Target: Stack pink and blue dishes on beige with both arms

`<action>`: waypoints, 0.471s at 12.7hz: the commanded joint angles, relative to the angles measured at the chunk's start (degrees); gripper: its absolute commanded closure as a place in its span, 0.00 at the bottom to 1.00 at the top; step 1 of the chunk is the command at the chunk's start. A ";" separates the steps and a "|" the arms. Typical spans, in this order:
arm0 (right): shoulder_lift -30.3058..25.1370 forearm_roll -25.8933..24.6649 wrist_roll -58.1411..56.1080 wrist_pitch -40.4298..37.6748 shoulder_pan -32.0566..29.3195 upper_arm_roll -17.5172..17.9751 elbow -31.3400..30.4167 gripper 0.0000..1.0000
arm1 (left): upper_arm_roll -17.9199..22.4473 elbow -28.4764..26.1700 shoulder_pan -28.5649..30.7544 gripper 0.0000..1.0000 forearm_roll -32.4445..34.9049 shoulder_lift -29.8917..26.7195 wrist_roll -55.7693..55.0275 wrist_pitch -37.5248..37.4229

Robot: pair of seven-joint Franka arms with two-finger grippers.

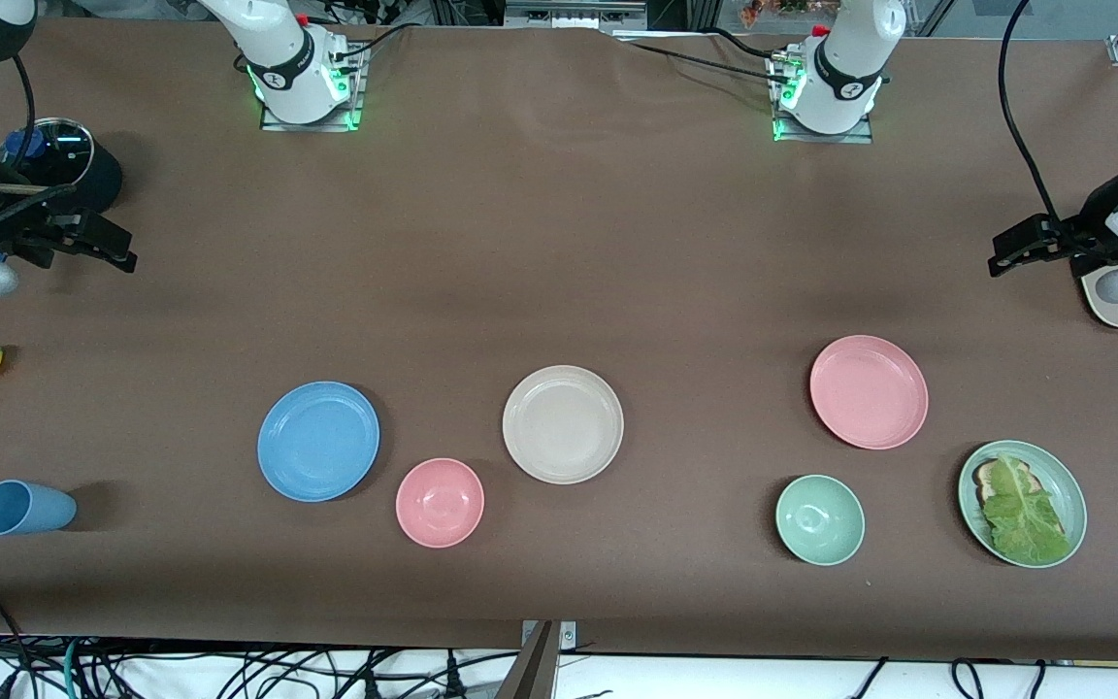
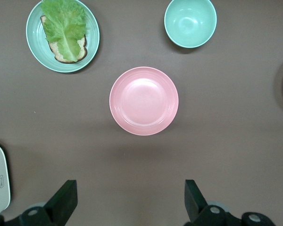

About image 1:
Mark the green lettuce leaf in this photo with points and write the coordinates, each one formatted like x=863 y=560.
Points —
x=1025 y=515

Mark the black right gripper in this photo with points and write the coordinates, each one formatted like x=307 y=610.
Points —
x=8 y=219

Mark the silver clamp bracket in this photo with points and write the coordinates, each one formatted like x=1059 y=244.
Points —
x=567 y=633

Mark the pink plastic plate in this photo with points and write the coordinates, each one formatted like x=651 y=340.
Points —
x=870 y=392

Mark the colourful toy food pile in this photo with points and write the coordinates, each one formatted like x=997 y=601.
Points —
x=772 y=10

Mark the dark brown camera pole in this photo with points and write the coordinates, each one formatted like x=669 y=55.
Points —
x=532 y=675

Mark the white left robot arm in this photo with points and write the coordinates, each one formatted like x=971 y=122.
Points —
x=850 y=49

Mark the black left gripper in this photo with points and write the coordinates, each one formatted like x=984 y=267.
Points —
x=1081 y=233

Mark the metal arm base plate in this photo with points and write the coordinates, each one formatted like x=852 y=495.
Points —
x=860 y=138
x=273 y=123

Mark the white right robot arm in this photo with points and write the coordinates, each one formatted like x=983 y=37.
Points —
x=278 y=58

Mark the toast bread slice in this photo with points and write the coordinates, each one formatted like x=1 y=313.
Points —
x=984 y=478

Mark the glass lid with blue knob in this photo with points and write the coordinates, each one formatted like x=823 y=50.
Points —
x=64 y=155

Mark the pink plastic bowl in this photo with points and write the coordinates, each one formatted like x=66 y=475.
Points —
x=440 y=503

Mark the green plastic bowl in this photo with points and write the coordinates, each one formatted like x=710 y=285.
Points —
x=820 y=519

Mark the blue plastic plate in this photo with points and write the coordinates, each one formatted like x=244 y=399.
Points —
x=318 y=442

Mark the grey metal rail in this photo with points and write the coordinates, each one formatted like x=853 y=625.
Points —
x=569 y=15

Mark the beige plastic plate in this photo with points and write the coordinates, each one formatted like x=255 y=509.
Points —
x=563 y=424

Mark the blue plastic cup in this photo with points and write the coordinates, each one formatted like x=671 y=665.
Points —
x=25 y=508

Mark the green plastic plate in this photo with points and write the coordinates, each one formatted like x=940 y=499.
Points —
x=1075 y=505

